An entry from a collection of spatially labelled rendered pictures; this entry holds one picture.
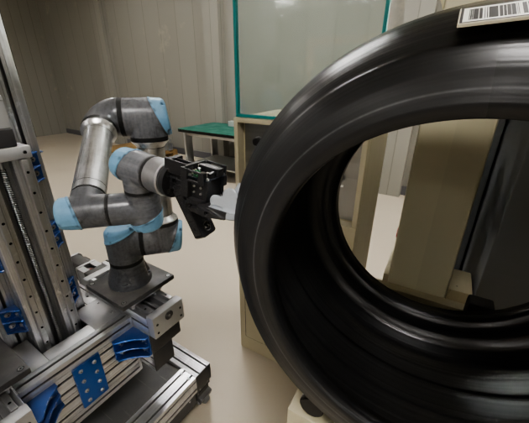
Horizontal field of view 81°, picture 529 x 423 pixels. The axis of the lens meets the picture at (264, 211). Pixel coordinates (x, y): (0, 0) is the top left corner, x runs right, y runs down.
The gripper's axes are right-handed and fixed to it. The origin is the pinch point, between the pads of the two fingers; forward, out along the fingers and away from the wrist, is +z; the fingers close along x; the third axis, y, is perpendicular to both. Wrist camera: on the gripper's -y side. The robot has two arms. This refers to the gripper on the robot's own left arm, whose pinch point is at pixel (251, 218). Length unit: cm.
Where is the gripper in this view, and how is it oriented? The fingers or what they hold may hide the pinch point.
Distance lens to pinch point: 56.3
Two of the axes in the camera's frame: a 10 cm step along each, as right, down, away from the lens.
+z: 8.6, 3.0, -4.1
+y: 1.1, -8.9, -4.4
